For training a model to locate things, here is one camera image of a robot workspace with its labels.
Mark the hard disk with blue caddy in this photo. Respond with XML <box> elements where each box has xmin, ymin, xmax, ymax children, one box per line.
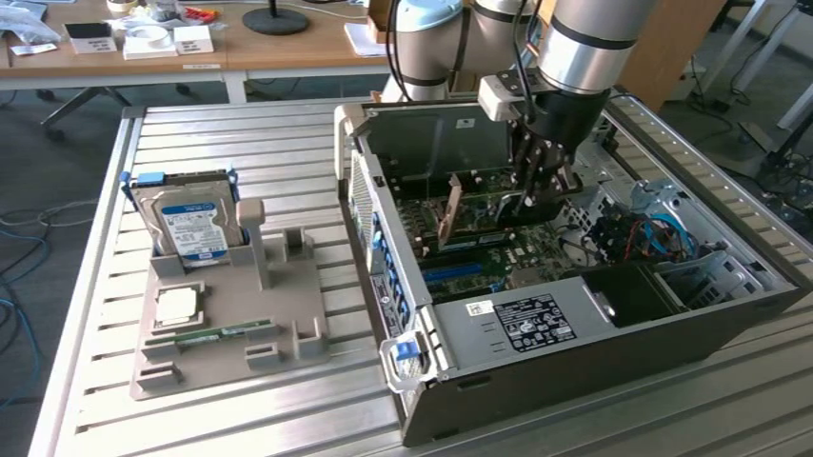
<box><xmin>118</xmin><ymin>165</ymin><xmax>248</xmax><ymax>268</ymax></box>

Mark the blue expansion slot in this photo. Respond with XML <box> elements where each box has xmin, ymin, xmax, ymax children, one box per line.
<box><xmin>421</xmin><ymin>260</ymin><xmax>485</xmax><ymax>283</ymax></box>

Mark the silver disk bay cage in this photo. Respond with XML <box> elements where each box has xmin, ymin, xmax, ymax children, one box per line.
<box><xmin>653</xmin><ymin>249</ymin><xmax>768</xmax><ymax>310</ymax></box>

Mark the black round lamp base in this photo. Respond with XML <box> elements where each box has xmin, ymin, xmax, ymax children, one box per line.
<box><xmin>242</xmin><ymin>0</ymin><xmax>311</xmax><ymax>36</ymax></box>

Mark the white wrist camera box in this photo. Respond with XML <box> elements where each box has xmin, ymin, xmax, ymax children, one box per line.
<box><xmin>477</xmin><ymin>74</ymin><xmax>541</xmax><ymax>122</ymax></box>

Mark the silver CPU chip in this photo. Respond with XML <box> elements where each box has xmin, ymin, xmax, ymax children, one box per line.
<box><xmin>154</xmin><ymin>287</ymin><xmax>202</xmax><ymax>328</ymax></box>

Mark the white small box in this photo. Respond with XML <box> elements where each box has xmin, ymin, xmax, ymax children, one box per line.
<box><xmin>171</xmin><ymin>24</ymin><xmax>215</xmax><ymax>54</ymax></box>

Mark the blue data wire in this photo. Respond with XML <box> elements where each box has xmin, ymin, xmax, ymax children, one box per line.
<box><xmin>640</xmin><ymin>212</ymin><xmax>700</xmax><ymax>261</ymax></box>

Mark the white tape roll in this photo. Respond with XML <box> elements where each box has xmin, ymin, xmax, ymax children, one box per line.
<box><xmin>124</xmin><ymin>26</ymin><xmax>172</xmax><ymax>50</ymax></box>

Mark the green RAM stick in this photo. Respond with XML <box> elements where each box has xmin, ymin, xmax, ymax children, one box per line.
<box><xmin>170</xmin><ymin>319</ymin><xmax>259</xmax><ymax>348</ymax></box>

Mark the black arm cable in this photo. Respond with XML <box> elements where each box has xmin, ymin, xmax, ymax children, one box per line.
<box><xmin>386</xmin><ymin>0</ymin><xmax>413</xmax><ymax>102</ymax></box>

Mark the open black PC case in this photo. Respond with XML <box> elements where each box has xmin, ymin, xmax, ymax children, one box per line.
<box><xmin>333</xmin><ymin>98</ymin><xmax>802</xmax><ymax>448</ymax></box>

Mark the white box with black top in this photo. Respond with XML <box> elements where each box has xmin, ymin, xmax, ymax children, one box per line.
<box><xmin>64</xmin><ymin>21</ymin><xmax>118</xmax><ymax>55</ymax></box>

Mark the grey power supply unit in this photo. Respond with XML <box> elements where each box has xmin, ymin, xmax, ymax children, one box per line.
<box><xmin>415</xmin><ymin>277</ymin><xmax>616</xmax><ymax>382</ymax></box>

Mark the wooden desk with white frame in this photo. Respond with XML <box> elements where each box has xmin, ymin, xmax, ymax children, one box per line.
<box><xmin>0</xmin><ymin>0</ymin><xmax>407</xmax><ymax>104</ymax></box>

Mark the blue floor cable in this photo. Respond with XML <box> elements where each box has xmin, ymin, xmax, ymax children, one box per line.
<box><xmin>0</xmin><ymin>228</ymin><xmax>52</xmax><ymax>410</ymax></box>

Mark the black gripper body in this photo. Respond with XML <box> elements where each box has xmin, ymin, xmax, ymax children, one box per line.
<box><xmin>527</xmin><ymin>87</ymin><xmax>614</xmax><ymax>161</ymax></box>

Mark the brown wooden cabinet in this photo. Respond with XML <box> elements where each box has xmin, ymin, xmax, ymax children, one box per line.
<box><xmin>613</xmin><ymin>0</ymin><xmax>729</xmax><ymax>113</ymax></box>

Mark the white flat box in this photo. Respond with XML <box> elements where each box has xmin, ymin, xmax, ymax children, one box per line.
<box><xmin>120</xmin><ymin>35</ymin><xmax>179</xmax><ymax>61</ymax></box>

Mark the grey parts rack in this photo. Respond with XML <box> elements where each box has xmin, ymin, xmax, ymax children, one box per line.
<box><xmin>130</xmin><ymin>197</ymin><xmax>333</xmax><ymax>402</ymax></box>

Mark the green graphics card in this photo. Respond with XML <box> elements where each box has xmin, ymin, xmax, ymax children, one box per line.
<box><xmin>434</xmin><ymin>169</ymin><xmax>519</xmax><ymax>254</ymax></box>

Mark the black CPU cooler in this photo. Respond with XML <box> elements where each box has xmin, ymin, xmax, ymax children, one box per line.
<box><xmin>495</xmin><ymin>188</ymin><xmax>577</xmax><ymax>229</ymax></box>

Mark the green motherboard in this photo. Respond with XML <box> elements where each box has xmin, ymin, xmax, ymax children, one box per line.
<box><xmin>394</xmin><ymin>166</ymin><xmax>605</xmax><ymax>302</ymax></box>

